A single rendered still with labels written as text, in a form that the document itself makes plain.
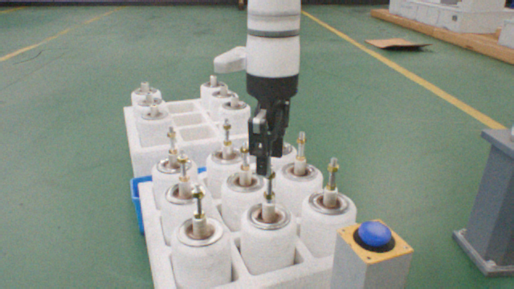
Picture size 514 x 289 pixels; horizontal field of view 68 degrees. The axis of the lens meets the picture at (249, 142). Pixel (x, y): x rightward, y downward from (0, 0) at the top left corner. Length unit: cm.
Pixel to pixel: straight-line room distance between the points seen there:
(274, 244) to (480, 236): 57
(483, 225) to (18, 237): 114
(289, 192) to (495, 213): 47
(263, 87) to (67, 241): 74
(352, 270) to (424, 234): 60
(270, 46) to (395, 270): 32
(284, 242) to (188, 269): 16
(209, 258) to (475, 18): 368
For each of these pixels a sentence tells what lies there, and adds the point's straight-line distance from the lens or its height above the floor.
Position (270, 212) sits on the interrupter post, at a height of 27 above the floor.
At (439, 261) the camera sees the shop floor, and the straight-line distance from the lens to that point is 105.
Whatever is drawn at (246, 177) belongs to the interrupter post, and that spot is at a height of 27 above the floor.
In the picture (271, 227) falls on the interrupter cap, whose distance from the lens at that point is 63.
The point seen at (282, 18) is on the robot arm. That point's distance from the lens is 50.
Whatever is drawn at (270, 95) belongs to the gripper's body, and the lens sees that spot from 52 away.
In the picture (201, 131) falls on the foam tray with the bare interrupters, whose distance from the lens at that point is 121.
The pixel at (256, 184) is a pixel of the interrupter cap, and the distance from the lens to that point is 74.
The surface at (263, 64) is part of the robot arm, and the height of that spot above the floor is 52.
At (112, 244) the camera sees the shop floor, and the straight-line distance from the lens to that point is 105.
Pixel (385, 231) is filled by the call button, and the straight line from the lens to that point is 53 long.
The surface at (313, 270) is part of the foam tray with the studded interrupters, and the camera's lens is 67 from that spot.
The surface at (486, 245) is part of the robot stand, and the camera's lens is 105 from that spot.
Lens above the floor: 64
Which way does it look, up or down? 25 degrees down
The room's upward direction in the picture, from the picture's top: straight up
